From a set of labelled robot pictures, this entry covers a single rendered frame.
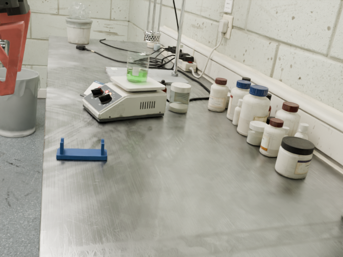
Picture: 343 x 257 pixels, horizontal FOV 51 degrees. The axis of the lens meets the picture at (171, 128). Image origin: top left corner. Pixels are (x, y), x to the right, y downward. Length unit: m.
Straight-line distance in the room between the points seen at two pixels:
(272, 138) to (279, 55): 0.38
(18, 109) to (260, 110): 1.95
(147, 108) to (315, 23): 0.50
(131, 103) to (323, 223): 0.54
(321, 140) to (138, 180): 0.47
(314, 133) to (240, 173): 0.27
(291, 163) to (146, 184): 0.31
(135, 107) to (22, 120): 1.76
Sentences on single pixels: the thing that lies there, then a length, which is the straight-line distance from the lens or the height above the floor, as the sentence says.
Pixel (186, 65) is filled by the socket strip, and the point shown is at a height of 0.78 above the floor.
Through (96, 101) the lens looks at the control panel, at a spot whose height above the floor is 0.79.
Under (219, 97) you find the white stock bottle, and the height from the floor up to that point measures 0.80.
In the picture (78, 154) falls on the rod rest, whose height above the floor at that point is 0.76.
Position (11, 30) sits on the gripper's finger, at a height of 1.04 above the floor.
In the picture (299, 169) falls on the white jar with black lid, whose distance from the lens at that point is 0.80.
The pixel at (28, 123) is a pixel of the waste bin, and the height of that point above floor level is 0.09.
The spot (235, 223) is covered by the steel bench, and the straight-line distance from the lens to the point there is 0.62.
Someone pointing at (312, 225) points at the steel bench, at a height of 0.75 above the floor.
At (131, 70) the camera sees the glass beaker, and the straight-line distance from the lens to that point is 0.98.
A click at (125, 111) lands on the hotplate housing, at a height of 0.78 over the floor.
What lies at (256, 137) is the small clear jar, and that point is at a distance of 0.92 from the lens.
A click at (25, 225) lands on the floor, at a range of 1.85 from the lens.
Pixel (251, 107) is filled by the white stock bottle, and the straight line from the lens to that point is 0.95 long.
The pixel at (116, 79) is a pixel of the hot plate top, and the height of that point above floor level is 0.84.
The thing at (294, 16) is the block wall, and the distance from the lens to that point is 1.14.
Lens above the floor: 1.09
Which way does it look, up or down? 21 degrees down
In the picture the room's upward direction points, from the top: 7 degrees clockwise
